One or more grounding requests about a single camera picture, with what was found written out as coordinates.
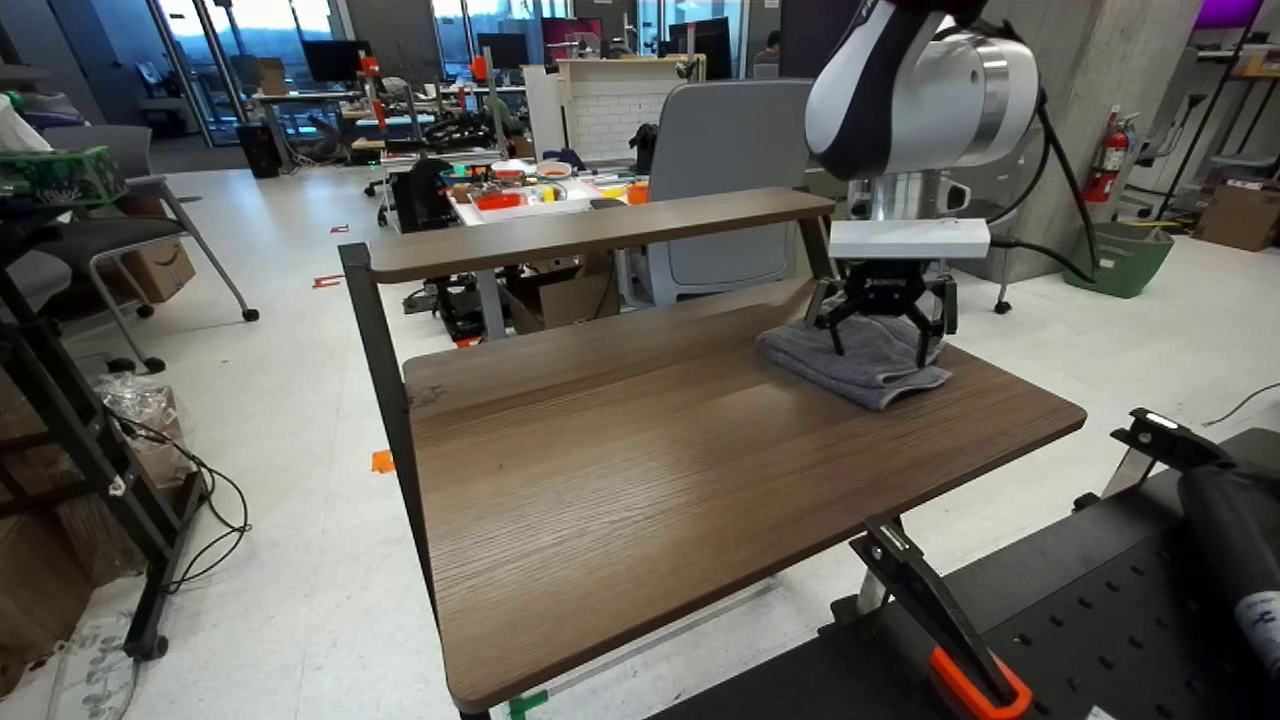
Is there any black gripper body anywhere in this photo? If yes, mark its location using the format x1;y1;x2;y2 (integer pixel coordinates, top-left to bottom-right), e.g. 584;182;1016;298
832;259;960;319

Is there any grey towel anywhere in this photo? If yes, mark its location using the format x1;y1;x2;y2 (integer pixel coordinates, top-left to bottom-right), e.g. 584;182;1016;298
757;311;956;414

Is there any grey partition panel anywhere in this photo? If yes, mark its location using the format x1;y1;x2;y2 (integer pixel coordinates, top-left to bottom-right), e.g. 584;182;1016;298
625;77;841;308

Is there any green basket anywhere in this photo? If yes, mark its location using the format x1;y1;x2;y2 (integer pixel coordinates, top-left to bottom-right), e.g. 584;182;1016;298
1063;216;1177;298

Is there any red fire extinguisher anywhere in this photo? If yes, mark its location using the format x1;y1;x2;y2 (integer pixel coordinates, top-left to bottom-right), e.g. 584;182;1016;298
1078;106;1134;213

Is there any wooden table with shelf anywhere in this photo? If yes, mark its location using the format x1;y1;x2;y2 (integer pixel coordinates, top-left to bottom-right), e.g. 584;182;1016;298
336;182;1091;720

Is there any bar clamp with silver jaw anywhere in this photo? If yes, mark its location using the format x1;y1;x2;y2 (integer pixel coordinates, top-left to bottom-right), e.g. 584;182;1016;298
1071;403;1234;514

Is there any cardboard box under shelf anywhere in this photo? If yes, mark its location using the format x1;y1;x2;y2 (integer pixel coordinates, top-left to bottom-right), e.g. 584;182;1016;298
500;259;628;336

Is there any black computer monitor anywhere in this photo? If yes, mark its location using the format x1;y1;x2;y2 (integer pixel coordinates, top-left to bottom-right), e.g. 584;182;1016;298
663;16;737;82
300;36;367;86
476;28;532;81

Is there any white board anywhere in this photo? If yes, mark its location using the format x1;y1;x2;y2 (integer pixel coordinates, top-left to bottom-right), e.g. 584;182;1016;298
520;54;712;166

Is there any cluttered white work table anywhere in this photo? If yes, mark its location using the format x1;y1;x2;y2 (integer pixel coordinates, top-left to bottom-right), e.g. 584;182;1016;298
445;156;657;232

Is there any cardboard box by pillar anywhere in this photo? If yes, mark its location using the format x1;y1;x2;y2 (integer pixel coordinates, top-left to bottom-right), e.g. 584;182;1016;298
1190;174;1280;254

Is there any black perforated platform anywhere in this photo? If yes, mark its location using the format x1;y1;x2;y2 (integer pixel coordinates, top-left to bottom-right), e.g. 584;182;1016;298
651;422;1280;720

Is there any black cylinder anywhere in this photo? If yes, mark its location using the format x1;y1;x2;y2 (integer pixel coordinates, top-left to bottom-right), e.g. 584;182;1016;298
1177;455;1280;677

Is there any black office chair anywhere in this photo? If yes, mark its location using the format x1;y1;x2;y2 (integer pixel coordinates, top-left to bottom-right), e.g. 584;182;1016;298
386;153;468;240

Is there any black bin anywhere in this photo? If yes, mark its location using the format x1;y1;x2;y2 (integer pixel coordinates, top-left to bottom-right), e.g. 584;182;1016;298
237;121;289;178

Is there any cardboard box under chair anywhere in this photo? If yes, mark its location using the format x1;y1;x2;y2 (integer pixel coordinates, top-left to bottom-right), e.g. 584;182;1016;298
117;237;201;308

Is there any clear plastic bag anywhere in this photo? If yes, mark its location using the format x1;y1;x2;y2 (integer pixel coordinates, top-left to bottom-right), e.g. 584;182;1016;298
86;368;184;442

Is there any grey chair with wheels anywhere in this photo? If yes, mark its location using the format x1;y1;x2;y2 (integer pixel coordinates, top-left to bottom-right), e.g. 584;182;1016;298
30;121;265;381

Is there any black metal rack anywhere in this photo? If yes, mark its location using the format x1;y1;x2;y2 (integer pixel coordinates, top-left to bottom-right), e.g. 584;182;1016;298
0;254;184;665

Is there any green crate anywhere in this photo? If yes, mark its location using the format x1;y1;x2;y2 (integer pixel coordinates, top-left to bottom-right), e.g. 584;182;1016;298
0;139;128;222

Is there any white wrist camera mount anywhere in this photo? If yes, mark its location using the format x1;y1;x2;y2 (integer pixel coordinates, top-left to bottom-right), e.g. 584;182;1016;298
826;216;995;263

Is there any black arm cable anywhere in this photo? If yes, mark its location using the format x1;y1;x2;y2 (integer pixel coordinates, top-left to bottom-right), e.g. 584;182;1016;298
989;82;1111;288

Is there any bar clamp with orange handle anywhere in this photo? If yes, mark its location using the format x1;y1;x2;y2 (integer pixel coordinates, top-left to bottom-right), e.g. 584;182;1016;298
844;514;1038;720

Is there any black floor cable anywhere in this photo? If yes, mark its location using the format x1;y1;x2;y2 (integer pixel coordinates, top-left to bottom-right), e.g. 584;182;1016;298
125;414;256;594

